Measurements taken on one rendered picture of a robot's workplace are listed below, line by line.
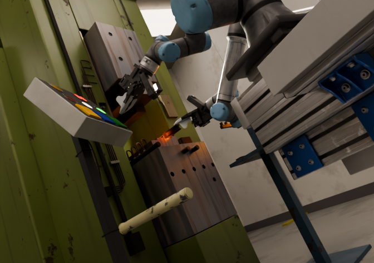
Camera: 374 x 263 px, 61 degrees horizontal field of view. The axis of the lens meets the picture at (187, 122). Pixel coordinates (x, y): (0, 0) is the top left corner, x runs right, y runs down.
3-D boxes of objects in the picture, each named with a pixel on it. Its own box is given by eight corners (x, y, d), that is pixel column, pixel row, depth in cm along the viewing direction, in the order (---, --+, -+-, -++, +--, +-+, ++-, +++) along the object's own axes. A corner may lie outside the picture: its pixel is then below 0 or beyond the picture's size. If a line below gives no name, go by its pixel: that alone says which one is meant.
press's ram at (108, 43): (167, 83, 201) (144, 33, 213) (118, 78, 171) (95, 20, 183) (129, 116, 225) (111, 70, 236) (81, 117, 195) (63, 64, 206)
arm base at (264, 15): (319, 21, 78) (299, -9, 80) (276, 25, 70) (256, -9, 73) (281, 59, 90) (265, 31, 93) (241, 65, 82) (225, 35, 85)
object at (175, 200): (196, 197, 118) (190, 184, 120) (187, 201, 114) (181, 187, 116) (130, 232, 143) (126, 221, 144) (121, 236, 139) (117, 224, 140)
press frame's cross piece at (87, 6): (131, 40, 223) (109, -11, 237) (79, 28, 192) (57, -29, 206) (99, 75, 248) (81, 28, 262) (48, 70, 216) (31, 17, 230)
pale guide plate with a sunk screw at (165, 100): (178, 116, 212) (168, 95, 217) (169, 116, 205) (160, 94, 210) (176, 118, 213) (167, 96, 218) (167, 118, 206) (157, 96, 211)
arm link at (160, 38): (162, 33, 126) (156, 33, 133) (147, 56, 126) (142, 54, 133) (177, 45, 129) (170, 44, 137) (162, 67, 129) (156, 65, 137)
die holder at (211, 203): (237, 213, 172) (203, 140, 185) (195, 234, 143) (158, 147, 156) (172, 242, 204) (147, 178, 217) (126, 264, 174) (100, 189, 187)
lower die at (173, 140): (181, 148, 177) (175, 134, 180) (155, 151, 162) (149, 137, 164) (137, 177, 201) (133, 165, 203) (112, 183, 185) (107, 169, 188)
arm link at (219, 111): (252, 1, 124) (227, 123, 128) (261, 11, 134) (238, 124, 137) (226, 1, 130) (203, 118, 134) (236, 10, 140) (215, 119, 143)
